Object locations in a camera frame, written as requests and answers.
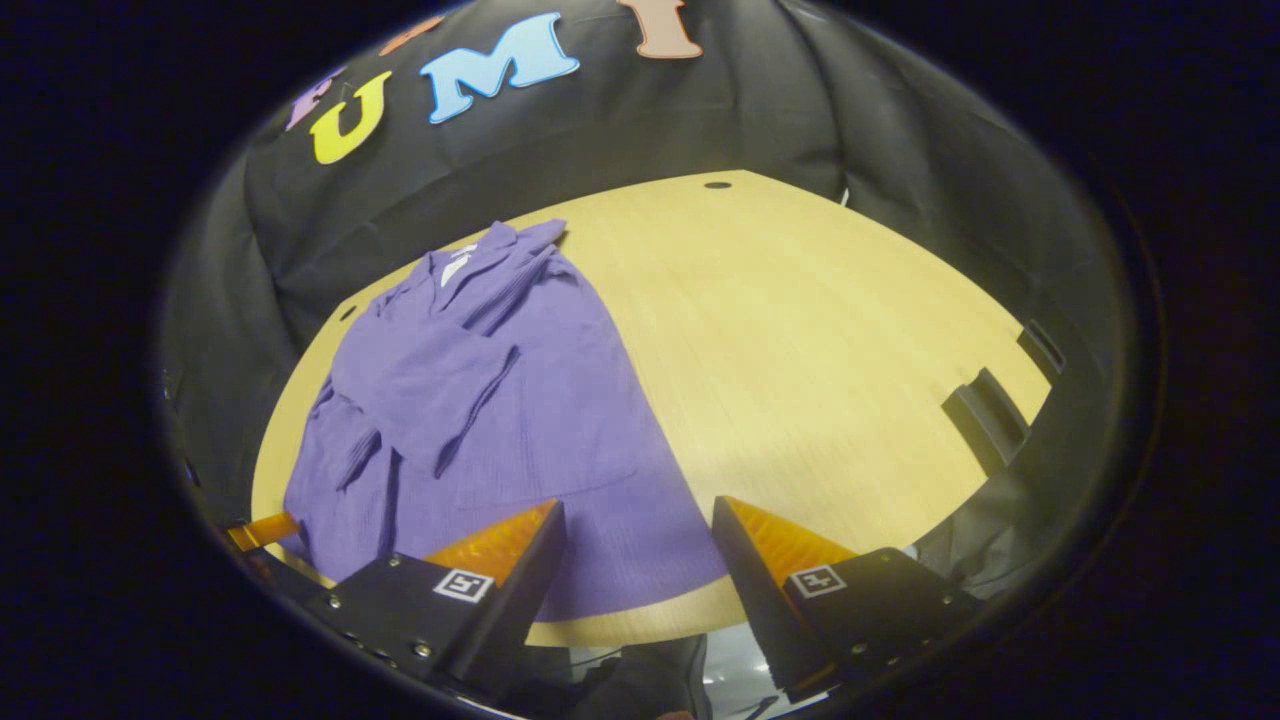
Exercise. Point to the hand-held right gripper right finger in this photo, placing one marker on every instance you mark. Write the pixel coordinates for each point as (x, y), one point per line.
(765, 600)

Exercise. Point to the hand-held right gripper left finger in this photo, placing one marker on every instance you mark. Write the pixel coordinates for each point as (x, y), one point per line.
(505, 600)

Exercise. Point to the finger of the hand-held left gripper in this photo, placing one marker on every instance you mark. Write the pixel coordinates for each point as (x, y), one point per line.
(262, 532)

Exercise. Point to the purple jacket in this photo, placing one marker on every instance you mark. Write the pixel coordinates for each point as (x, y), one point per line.
(500, 420)

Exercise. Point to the large black chair part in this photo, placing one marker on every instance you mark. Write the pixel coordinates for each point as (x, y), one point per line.
(990, 420)

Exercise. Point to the small black chair part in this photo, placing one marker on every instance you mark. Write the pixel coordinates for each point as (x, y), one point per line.
(1042, 348)

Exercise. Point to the black backdrop cloth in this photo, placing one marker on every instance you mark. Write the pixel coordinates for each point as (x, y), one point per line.
(700, 110)

